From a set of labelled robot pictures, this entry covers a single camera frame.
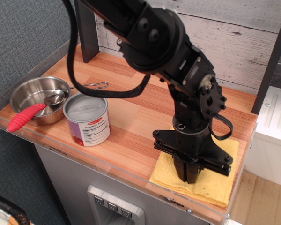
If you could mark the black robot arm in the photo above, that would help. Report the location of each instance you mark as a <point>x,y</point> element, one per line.
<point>153,41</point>

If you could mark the steel pot with wire handle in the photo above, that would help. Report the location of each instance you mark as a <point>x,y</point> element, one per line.
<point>34,91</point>

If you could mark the black and white base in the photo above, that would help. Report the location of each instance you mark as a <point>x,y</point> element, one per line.
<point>8,209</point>

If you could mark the orange object bottom left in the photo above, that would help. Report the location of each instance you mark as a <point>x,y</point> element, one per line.
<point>12,221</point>

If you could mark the white appliance at right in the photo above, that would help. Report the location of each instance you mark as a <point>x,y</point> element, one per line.
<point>263,157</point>

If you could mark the grey toy fridge cabinet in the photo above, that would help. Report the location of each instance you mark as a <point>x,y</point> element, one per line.
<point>84,185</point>

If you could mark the yellow cloth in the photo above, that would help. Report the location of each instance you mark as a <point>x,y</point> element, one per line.
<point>211,187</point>

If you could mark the silver dispenser panel with buttons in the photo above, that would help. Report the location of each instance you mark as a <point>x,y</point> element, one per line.
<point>109,209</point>

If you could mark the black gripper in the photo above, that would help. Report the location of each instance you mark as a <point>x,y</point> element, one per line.
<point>193,151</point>

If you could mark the toy tin can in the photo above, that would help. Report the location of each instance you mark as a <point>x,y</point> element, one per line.
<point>87,119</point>

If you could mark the dark right post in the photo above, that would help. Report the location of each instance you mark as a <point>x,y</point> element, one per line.
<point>269,72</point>

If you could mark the spoon with red handle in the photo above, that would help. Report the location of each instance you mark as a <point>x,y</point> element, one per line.
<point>18,121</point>

